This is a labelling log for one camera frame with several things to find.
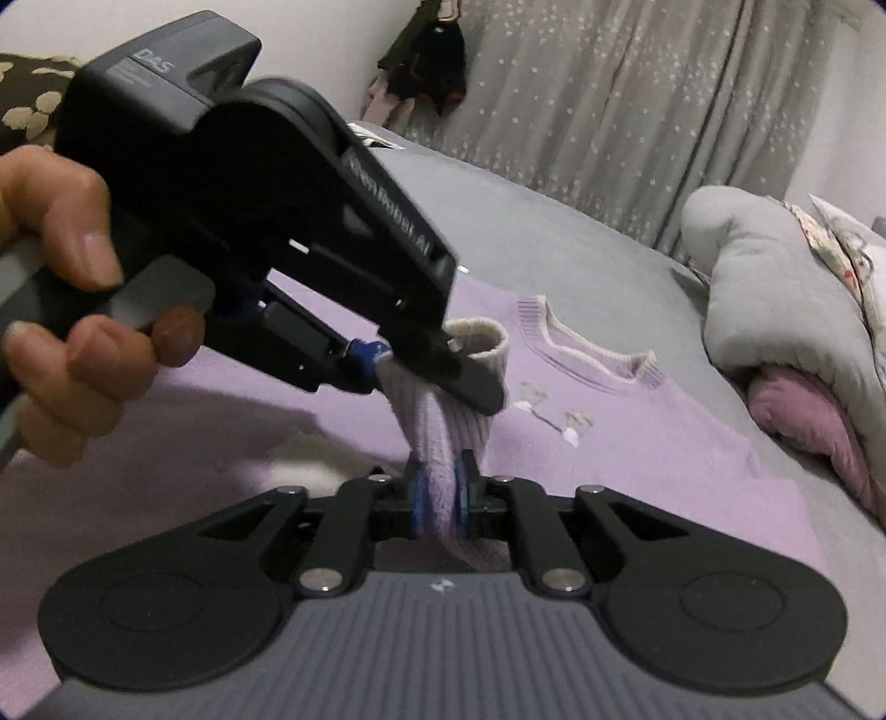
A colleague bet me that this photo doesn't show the lilac knit sweater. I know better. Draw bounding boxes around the lilac knit sweater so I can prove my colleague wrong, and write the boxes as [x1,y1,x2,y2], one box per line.
[2,277,825,718]

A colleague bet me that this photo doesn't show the person's left hand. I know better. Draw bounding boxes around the person's left hand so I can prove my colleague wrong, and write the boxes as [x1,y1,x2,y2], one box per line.
[0,142,209,471]

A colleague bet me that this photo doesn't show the white papers and booklets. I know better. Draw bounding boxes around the white papers and booklets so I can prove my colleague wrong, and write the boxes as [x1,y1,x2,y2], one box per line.
[347,121,405,150]

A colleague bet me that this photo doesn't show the grey bed sheet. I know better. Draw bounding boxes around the grey bed sheet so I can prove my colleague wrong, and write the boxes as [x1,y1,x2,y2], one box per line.
[375,140,884,595]

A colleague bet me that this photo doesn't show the brown beige-spotted fleece blanket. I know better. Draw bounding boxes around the brown beige-spotted fleece blanket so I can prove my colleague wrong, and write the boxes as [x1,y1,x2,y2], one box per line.
[0,53,81,153]

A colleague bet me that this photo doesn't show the pink pillow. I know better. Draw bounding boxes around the pink pillow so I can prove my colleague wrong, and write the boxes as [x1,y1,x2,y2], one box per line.
[746,364,884,527]

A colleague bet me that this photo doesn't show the black hanging garment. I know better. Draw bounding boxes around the black hanging garment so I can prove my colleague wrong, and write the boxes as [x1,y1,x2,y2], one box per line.
[377,0,467,117]

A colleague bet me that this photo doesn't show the grey star-patterned curtain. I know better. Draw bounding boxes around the grey star-patterned curtain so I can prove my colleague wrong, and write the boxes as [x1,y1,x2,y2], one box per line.
[405,0,841,260]

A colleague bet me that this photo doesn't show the grey duvet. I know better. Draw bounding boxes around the grey duvet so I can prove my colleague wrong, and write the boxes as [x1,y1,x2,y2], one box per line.
[680,186,884,481]

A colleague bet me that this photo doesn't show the patterned floral pillow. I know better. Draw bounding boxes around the patterned floral pillow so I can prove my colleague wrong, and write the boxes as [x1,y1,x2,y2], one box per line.
[778,195,884,384]

